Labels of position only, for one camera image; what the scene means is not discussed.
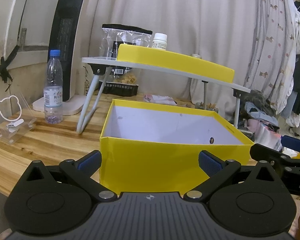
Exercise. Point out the white curtain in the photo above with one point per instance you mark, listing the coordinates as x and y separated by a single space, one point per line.
189 17

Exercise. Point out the pile of clothes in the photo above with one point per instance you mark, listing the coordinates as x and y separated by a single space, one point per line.
259 105

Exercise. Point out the yellow cardboard box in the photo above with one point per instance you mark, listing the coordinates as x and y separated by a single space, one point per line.
152 160

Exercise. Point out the clear plastic water bottle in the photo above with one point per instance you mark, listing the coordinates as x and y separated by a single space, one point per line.
53 80

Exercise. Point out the white pill bottle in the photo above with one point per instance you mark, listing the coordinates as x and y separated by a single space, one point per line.
160 42

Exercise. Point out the clear acrylic bear stand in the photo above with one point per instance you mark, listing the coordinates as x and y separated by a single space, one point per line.
12 130

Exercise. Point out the translucent plastic bag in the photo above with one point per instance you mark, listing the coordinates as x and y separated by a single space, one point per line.
267 136

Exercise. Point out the black tape strip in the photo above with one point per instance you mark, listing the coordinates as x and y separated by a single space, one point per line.
7 61

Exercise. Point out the pink tissue packet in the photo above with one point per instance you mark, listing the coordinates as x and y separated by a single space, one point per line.
160 99

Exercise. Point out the black tower heater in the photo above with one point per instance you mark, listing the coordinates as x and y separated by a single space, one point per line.
65 30

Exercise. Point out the ashtray with cigarette butts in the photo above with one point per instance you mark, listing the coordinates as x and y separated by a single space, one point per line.
209 107

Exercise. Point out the clear snack bag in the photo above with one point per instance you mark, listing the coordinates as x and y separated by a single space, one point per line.
112 40

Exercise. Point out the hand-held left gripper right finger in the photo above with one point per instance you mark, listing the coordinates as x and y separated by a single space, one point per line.
209 165

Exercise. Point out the cream white panel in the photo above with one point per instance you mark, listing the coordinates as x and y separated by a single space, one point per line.
5 17

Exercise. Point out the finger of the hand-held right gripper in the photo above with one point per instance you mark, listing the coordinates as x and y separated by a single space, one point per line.
269 153
297 143

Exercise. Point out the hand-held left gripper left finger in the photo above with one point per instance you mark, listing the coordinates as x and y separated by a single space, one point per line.
90 161

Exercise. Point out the patterned hanging garment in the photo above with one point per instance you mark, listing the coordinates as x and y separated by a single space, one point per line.
272 42

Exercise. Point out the white folding lap table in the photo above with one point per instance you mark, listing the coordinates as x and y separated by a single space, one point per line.
100 60

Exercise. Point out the yellow box lid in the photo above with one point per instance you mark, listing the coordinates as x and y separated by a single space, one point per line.
177 62

